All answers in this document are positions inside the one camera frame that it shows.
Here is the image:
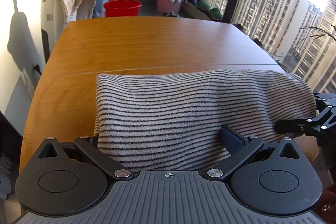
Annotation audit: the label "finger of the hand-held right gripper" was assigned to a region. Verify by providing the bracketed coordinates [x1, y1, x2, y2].
[313, 93, 336, 108]
[274, 106, 336, 139]

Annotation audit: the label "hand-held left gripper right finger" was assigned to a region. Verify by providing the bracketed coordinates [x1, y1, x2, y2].
[204, 125, 302, 183]

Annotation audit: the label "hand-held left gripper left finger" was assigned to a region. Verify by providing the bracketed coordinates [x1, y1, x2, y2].
[39, 136, 132, 181]

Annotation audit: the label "striped shirt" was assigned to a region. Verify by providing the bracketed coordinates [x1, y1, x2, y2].
[94, 69, 317, 174]

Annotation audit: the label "palm plant leaves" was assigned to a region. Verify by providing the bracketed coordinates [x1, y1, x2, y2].
[299, 25, 336, 42]

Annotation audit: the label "green shoe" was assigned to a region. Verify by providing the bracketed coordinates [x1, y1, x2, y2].
[196, 0, 212, 11]
[209, 7, 223, 21]

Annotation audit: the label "white vacuum dock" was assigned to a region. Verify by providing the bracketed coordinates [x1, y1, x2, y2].
[41, 0, 69, 64]

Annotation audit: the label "red bucket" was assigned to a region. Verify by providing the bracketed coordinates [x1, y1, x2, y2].
[103, 0, 142, 18]

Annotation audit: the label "pink plastic tub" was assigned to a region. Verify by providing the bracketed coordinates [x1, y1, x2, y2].
[156, 0, 188, 14]

